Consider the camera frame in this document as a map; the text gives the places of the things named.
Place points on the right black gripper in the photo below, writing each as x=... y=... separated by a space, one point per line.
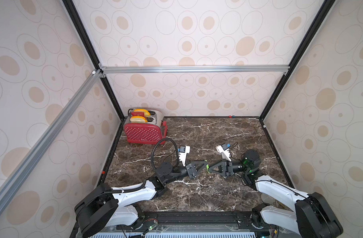
x=226 y=168

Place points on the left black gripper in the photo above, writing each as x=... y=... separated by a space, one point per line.
x=190 y=166

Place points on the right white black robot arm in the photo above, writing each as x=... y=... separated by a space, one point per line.
x=308 y=215

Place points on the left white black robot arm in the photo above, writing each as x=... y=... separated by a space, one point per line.
x=108 y=206

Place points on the red toaster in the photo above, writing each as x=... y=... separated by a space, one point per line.
x=146 y=133

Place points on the back toast slice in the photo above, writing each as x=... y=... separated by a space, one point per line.
x=141 y=113

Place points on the toast slice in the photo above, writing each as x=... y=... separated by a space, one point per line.
x=141 y=113
x=138 y=119

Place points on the front toast slice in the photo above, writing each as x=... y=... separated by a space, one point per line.
x=138 y=119

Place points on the horizontal aluminium bar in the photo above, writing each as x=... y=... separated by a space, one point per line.
x=196 y=69

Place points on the left diagonal aluminium bar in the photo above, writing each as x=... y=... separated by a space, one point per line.
x=20 y=174

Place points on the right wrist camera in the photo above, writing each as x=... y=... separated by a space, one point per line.
x=224 y=151

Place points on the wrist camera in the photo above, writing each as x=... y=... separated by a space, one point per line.
x=224 y=151
x=183 y=151

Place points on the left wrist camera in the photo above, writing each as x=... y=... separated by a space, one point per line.
x=183 y=151

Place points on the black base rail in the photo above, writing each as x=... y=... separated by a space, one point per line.
x=197 y=225

